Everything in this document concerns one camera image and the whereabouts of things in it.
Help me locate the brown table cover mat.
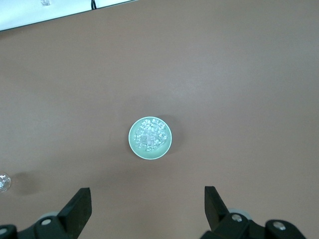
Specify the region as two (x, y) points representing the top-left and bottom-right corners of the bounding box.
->
(0, 0), (319, 239)

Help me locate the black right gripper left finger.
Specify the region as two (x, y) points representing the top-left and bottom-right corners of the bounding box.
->
(0, 188), (93, 239)

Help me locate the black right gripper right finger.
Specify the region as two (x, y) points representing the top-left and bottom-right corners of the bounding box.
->
(201, 186), (308, 239)

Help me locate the clear stemmed wine glass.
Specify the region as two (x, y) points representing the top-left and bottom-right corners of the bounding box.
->
(0, 173), (12, 193)

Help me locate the clear ice cubes pile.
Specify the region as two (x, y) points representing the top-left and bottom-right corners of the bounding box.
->
(134, 119), (168, 152)

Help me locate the mint green bowl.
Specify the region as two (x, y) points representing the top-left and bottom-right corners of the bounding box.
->
(128, 116), (173, 160)

